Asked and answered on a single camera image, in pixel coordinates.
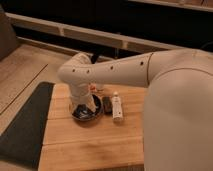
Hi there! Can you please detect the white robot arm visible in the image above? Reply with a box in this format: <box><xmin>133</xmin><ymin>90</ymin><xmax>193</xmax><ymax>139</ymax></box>
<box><xmin>58</xmin><ymin>49</ymin><xmax>213</xmax><ymax>109</ymax></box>

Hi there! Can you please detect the white ceramic cup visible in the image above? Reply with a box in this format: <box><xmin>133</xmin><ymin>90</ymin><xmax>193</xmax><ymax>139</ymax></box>
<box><xmin>95</xmin><ymin>84</ymin><xmax>104</xmax><ymax>91</ymax></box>

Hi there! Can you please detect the dark ceramic bowl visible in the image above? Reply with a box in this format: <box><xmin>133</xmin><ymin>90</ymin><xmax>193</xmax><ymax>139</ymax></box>
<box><xmin>72</xmin><ymin>95</ymin><xmax>102</xmax><ymax>121</ymax></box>

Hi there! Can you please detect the small dark brown block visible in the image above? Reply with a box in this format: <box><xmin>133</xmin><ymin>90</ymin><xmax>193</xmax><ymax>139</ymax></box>
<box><xmin>102</xmin><ymin>96</ymin><xmax>112</xmax><ymax>114</ymax></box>

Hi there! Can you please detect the white plastic bottle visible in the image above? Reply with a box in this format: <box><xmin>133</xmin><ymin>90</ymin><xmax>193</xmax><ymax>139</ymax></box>
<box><xmin>112</xmin><ymin>92</ymin><xmax>123</xmax><ymax>122</ymax></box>

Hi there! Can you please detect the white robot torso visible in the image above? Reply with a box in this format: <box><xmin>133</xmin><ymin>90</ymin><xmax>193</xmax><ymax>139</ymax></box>
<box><xmin>144</xmin><ymin>70</ymin><xmax>213</xmax><ymax>171</ymax></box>

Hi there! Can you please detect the dark floor mat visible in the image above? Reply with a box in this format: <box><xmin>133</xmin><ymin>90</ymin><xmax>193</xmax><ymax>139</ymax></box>
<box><xmin>0</xmin><ymin>82</ymin><xmax>54</xmax><ymax>169</ymax></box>

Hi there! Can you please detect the white window frame rail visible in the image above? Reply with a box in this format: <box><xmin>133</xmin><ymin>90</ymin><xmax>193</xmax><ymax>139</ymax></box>
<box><xmin>6</xmin><ymin>13</ymin><xmax>182</xmax><ymax>53</ymax></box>

